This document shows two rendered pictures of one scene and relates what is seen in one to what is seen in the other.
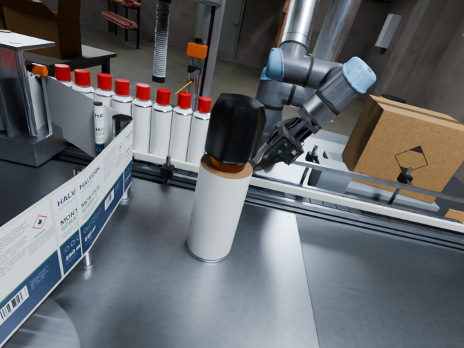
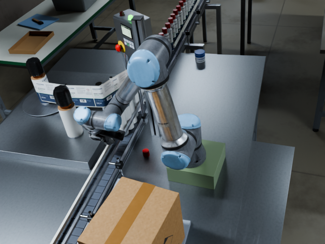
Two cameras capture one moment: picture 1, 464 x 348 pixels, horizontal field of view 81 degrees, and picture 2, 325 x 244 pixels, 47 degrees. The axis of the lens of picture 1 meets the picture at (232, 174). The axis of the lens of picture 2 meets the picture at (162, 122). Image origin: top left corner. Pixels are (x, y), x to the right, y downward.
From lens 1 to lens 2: 2.15 m
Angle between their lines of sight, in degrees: 88
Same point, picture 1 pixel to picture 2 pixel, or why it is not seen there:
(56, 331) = (55, 110)
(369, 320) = (37, 184)
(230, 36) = not seen: outside the picture
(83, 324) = (57, 114)
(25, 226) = (52, 85)
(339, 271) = (60, 182)
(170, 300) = (57, 126)
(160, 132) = not seen: hidden behind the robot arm
